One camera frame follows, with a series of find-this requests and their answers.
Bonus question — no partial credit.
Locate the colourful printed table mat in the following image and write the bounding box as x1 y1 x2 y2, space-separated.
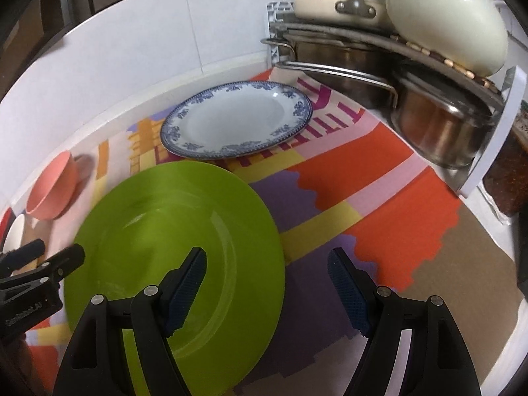
0 68 516 396

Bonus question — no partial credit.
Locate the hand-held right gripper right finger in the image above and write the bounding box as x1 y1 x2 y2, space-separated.
327 247 483 396

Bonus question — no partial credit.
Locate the green plate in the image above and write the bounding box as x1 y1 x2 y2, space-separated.
63 161 286 396

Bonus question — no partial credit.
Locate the white pot rack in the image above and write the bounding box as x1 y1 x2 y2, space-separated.
266 0 522 199

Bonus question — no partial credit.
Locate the stainless steel pot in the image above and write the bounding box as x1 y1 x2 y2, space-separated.
261 25 401 108
390 70 502 169

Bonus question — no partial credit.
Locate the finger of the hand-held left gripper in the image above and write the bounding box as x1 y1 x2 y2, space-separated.
0 244 85 298
0 239 45 275

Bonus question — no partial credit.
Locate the glass jar with brown contents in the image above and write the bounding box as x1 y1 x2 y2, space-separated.
482 103 528 217

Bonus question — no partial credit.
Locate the pink bowl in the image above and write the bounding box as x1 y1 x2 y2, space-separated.
26 151 78 220

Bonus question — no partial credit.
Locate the wooden bead trivet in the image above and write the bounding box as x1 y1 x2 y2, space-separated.
392 35 502 91

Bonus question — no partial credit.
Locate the white bowl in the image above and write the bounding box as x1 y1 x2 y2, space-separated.
3 214 26 254

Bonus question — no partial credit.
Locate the blue patterned white plate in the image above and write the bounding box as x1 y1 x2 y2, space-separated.
160 81 313 161

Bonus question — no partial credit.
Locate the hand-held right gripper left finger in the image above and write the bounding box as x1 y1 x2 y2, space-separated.
51 247 208 396

